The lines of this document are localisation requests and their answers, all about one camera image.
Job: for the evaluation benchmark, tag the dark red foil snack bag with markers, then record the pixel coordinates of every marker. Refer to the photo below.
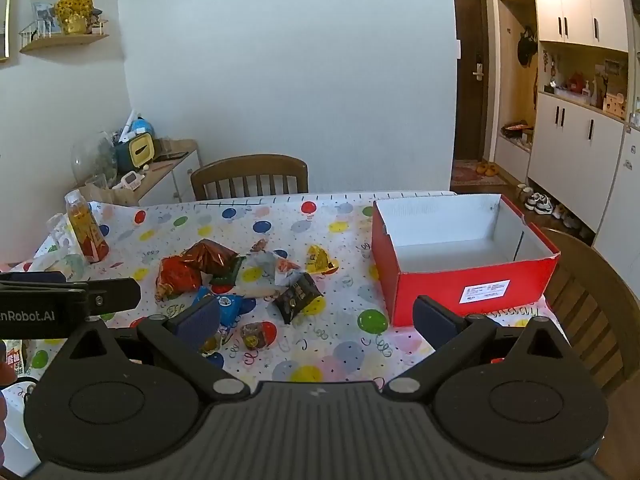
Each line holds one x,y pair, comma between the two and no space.
210,256

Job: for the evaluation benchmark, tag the white grey sneaker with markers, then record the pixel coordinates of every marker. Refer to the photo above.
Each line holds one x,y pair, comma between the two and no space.
530,202
544,205

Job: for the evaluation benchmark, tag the patterned doormat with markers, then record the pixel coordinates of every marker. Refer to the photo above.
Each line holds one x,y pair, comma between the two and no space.
467,175

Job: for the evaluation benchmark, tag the gold candy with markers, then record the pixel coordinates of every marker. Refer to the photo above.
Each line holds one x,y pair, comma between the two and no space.
212,344

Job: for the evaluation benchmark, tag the red cardboard box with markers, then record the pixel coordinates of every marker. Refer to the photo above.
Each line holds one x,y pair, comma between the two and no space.
430,290

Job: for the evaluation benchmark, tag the wooden stick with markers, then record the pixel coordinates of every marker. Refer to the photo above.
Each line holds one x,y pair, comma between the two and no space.
260,294

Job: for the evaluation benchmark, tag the dark brown door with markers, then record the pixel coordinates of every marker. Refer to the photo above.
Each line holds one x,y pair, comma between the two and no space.
470,60

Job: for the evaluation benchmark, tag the clear plastic bag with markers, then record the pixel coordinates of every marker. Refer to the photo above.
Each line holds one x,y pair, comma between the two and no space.
62,245

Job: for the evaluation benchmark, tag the yellow slippers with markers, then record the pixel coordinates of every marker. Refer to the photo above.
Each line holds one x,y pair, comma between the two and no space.
486,168

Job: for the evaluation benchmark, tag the yellow snack packet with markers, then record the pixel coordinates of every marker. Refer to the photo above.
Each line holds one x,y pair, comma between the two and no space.
320,259

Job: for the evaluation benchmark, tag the dark green snack packet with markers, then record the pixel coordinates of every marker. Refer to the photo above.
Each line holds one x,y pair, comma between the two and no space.
227,275

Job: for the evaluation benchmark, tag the white kitchen timer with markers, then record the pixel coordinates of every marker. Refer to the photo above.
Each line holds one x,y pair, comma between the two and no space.
127,180

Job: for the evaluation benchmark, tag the wooden slat-back chair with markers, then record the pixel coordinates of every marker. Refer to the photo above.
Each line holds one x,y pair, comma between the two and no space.
250,172

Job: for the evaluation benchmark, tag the blue round toy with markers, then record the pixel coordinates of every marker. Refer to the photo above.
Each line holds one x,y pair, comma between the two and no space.
141,126

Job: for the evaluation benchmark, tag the round red brown candy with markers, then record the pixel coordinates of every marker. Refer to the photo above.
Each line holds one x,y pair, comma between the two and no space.
257,335

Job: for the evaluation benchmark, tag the balloon print tablecloth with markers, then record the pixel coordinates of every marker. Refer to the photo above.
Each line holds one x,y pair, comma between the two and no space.
320,225

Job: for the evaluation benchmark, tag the wooden round-back chair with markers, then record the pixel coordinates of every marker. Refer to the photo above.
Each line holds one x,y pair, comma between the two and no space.
590,300

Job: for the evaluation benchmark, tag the orange and white snack packet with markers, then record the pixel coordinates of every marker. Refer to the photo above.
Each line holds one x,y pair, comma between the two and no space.
287,271

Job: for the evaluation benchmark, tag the black hanging bag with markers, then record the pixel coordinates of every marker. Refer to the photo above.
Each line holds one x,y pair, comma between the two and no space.
526,47

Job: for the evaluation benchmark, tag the blue snack packet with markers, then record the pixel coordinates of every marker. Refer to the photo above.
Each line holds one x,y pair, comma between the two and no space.
227,307

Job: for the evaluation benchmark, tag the yellow and teal tissue box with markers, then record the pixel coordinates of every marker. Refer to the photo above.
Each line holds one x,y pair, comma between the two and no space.
136,150

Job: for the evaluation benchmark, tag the black snack packet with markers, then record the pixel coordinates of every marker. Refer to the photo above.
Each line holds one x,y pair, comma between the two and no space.
297,297

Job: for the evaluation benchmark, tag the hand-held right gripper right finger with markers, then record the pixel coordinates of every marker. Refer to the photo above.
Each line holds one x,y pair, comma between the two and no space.
434,321

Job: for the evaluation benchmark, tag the orange juice bottle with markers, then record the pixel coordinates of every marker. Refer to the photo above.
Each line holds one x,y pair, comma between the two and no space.
89,230

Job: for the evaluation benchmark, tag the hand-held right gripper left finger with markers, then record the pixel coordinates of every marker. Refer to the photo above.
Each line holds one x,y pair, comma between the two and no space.
200,319

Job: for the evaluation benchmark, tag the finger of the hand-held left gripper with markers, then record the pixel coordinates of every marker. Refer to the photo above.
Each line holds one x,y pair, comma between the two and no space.
30,277
115,294

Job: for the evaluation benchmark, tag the white upper wall cabinet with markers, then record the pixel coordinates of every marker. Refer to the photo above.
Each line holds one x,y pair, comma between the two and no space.
565,0

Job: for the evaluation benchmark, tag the small brown candy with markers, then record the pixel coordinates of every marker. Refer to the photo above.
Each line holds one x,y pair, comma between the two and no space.
259,246

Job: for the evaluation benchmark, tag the white side cabinet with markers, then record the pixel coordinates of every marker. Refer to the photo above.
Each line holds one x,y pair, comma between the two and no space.
165,175

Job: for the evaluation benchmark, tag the white lower shoe cabinet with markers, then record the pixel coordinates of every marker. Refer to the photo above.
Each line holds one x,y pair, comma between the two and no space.
570,160

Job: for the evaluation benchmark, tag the beige shoes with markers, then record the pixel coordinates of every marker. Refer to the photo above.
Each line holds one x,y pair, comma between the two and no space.
524,190

